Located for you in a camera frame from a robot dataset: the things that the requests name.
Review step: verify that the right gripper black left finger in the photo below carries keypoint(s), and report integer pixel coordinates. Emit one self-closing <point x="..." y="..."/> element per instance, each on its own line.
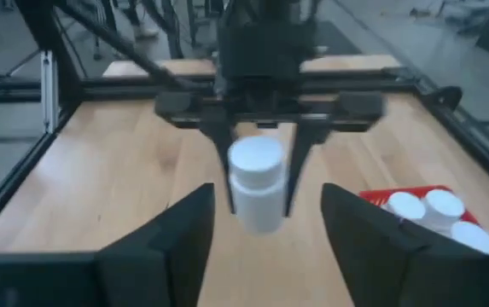
<point x="163" y="264"/>

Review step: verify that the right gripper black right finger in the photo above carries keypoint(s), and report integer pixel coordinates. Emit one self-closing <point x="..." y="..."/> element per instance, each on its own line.
<point x="368" y="256"/>

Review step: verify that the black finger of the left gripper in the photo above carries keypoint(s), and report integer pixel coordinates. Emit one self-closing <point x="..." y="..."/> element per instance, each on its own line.
<point x="223" y="162"/>
<point x="301" y="162"/>

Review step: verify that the white plastic pill bottle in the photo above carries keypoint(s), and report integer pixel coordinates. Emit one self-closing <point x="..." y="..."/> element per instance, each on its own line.
<point x="257" y="187"/>
<point x="473" y="238"/>
<point x="406" y="205"/>
<point x="444" y="206"/>

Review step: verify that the red plastic basket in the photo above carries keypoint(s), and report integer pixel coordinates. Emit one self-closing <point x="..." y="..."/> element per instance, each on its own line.
<point x="374" y="196"/>

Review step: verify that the black diagonal frame strut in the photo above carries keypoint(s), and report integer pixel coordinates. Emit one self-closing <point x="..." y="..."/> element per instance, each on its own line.
<point x="120" y="42"/>

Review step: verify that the black frame clamp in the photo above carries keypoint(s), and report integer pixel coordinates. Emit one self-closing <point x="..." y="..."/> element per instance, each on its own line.
<point x="444" y="98"/>

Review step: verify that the silver aluminium post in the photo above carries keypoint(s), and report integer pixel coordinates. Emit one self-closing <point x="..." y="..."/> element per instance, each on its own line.
<point x="50" y="89"/>

